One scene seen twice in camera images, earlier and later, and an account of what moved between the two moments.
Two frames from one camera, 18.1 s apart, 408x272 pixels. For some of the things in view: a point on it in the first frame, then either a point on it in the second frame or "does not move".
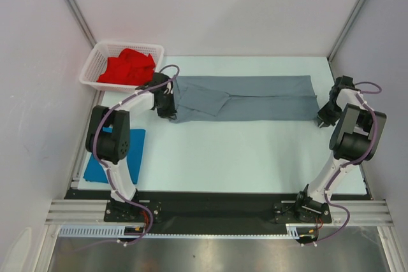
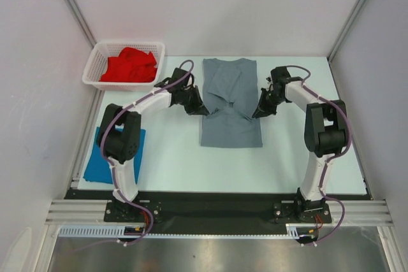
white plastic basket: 97,61 does not move
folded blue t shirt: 95,171 does not move
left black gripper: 169,113 -> 201,110
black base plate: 208,211 does not move
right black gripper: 327,120 -> 266,109
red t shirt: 131,67 does not move
